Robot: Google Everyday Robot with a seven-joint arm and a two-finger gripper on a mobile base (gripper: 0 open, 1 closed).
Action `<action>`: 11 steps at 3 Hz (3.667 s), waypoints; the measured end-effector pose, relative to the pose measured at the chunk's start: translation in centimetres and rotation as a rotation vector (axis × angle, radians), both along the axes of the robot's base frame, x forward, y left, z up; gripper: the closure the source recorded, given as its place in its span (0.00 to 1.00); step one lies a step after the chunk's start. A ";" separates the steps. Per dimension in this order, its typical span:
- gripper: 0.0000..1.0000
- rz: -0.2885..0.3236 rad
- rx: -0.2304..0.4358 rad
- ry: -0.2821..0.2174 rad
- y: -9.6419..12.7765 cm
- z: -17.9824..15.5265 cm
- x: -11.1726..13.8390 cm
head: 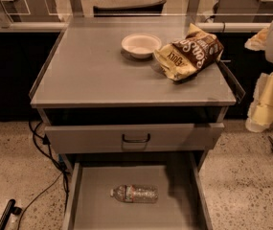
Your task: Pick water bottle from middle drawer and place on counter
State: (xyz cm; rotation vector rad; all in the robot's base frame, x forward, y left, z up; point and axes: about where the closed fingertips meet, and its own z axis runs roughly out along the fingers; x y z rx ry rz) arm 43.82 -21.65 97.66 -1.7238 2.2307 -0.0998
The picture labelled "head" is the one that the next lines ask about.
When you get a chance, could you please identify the grey background desk right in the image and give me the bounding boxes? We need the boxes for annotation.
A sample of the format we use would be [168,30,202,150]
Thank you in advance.
[213,0,273,23]

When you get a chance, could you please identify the white paper bowl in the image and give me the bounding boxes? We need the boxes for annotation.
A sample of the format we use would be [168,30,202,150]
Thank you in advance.
[122,34,162,59]

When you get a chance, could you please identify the clear acrylic barrier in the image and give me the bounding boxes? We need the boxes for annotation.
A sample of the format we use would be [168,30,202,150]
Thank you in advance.
[0,0,273,30]

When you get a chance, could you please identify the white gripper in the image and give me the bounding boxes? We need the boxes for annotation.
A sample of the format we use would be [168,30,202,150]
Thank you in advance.
[244,20,273,132]

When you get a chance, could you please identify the grey drawer cabinet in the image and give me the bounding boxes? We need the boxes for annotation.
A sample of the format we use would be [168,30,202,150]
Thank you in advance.
[32,28,243,165]

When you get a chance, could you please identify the black floor cable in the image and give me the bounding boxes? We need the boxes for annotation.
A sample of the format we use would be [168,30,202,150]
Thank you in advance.
[0,120,71,230]

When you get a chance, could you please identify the black power strip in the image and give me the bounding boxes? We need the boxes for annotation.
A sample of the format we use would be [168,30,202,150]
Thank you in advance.
[0,199,22,230]

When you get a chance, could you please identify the grey open middle drawer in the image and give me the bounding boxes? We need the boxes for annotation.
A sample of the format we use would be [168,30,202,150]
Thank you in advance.
[62,161,213,230]

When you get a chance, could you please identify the brown yellow chip bag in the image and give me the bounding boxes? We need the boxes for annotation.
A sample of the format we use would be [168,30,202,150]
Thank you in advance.
[153,23,224,81]

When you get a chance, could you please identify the grey top drawer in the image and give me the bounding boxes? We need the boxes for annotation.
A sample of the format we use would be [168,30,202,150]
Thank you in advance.
[45,123,224,153]

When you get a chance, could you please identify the clear plastic water bottle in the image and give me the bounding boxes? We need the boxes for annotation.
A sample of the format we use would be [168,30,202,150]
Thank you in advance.
[110,184,158,204]

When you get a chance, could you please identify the black drawer handle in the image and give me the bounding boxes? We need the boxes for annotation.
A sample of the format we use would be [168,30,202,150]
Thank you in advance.
[122,133,151,144]

